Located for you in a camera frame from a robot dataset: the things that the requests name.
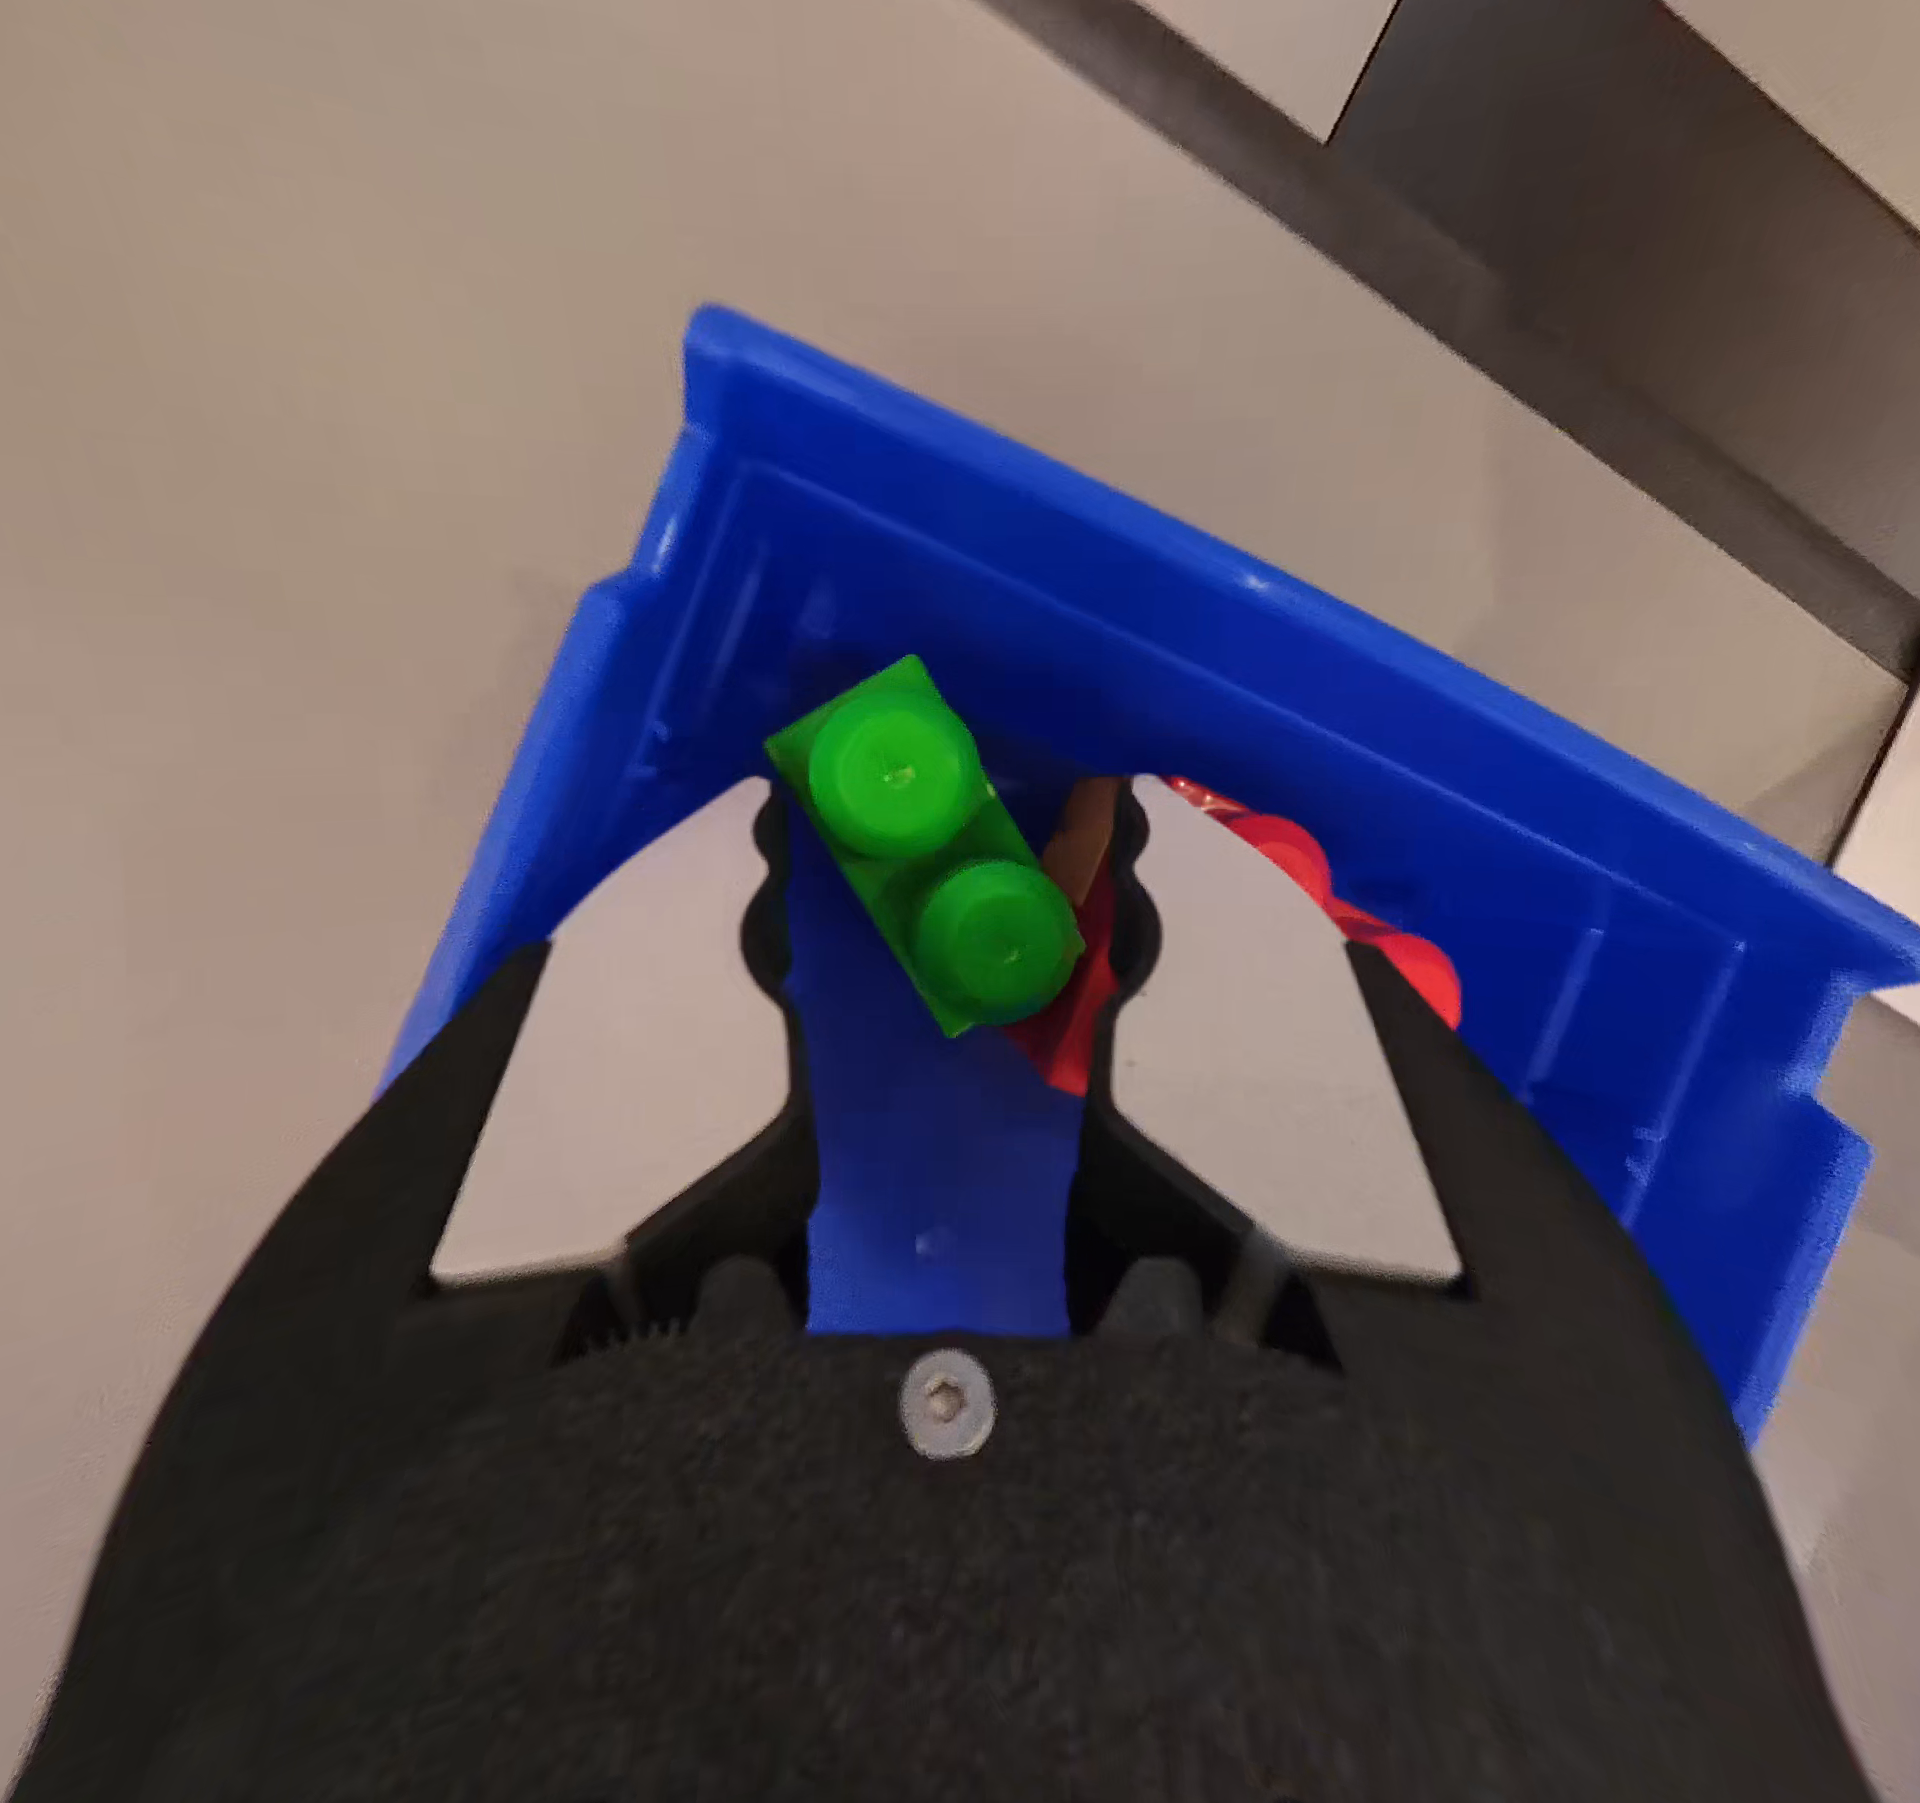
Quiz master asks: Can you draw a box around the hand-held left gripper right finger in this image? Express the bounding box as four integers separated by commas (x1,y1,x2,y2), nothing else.
1077,770,1471,1337

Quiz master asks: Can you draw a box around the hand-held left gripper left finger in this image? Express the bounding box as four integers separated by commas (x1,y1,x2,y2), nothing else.
428,775,824,1332

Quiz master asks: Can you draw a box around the red two-stud toy block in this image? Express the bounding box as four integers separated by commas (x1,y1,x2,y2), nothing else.
1002,770,1467,1098

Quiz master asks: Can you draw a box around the blue plastic bin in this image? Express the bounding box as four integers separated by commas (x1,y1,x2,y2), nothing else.
382,305,1920,1445

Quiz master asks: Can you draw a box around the green two-stud toy block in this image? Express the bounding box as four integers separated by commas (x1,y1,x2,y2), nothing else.
764,655,1086,1039

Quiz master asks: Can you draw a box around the grey desk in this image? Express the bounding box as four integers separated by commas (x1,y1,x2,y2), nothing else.
0,0,1920,1684

